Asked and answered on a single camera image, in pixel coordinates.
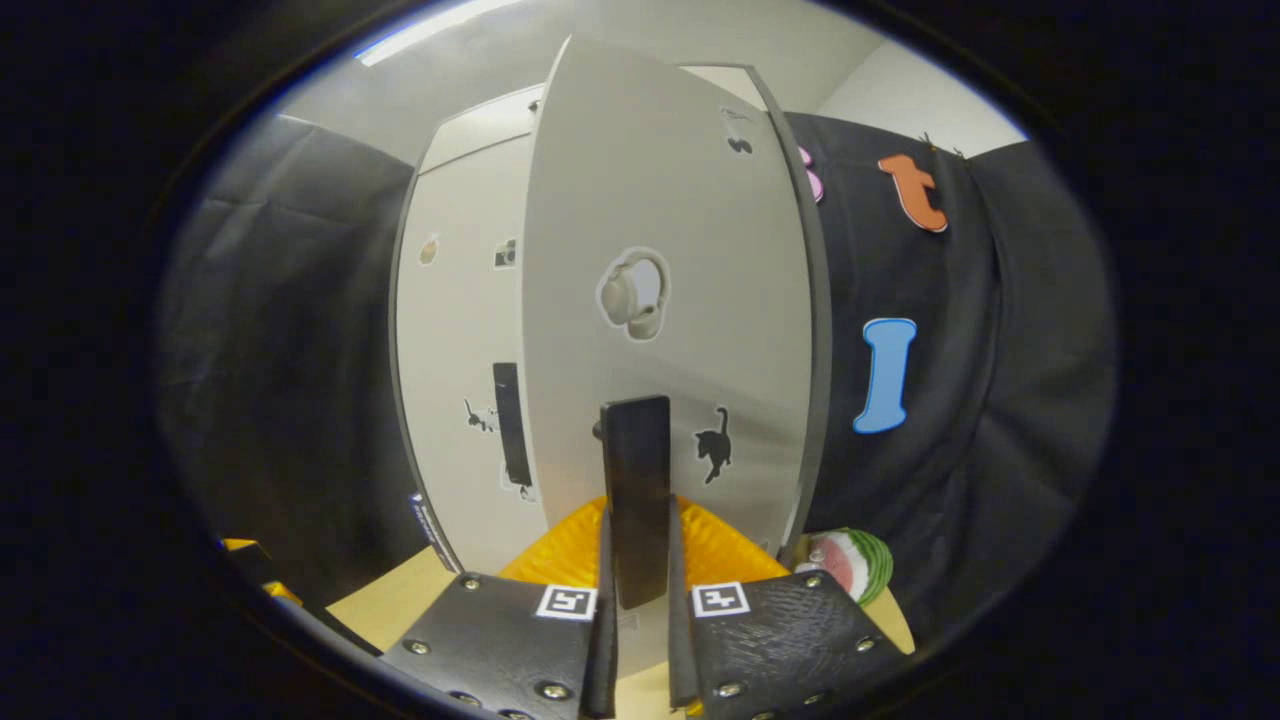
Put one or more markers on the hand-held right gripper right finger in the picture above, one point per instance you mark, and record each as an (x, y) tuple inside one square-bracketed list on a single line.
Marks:
[(682, 650)]

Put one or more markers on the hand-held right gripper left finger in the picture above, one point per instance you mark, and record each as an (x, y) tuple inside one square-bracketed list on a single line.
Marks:
[(603, 660)]

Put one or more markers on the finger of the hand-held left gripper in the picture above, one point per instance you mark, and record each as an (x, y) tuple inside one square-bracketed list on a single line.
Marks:
[(282, 593)]

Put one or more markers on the door of shoe cabinet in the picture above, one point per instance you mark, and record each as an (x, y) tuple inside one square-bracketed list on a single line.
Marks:
[(680, 200), (450, 330)]

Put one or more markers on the grey double-door shoe cabinet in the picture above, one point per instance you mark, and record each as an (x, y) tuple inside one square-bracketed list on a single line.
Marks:
[(822, 350)]

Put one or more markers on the blue book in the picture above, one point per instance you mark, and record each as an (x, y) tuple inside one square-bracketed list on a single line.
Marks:
[(432, 530)]

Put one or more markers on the toy watermelon slice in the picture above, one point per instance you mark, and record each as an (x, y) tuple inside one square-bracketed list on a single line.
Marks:
[(855, 565)]

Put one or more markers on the black backdrop cloth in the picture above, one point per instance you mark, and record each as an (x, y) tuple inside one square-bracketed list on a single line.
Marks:
[(1000, 400)]

